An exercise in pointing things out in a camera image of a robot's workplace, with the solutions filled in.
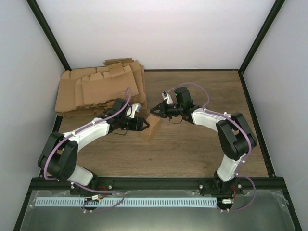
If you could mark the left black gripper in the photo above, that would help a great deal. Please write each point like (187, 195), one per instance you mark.
(137, 125)

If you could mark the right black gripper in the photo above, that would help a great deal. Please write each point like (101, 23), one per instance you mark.
(163, 108)

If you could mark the brown cardboard box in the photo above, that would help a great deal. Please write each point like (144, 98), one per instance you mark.
(155, 125)

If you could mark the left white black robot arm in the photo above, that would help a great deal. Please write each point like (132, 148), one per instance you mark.
(58, 160)

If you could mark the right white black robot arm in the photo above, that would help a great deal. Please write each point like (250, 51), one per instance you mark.
(236, 137)

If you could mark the stack of flat cardboard sheets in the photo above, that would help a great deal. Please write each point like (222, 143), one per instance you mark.
(88, 91)

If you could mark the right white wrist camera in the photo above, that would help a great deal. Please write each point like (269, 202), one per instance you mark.
(167, 97)

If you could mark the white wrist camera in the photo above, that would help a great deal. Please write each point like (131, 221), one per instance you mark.
(133, 109)
(167, 97)

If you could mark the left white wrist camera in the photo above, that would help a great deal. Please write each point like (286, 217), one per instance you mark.
(133, 109)

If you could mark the light blue slotted cable duct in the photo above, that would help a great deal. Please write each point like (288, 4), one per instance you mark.
(128, 202)

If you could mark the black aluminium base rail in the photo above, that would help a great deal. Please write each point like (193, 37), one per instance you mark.
(125, 184)

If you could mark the black enclosure frame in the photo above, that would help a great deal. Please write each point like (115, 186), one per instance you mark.
(249, 66)

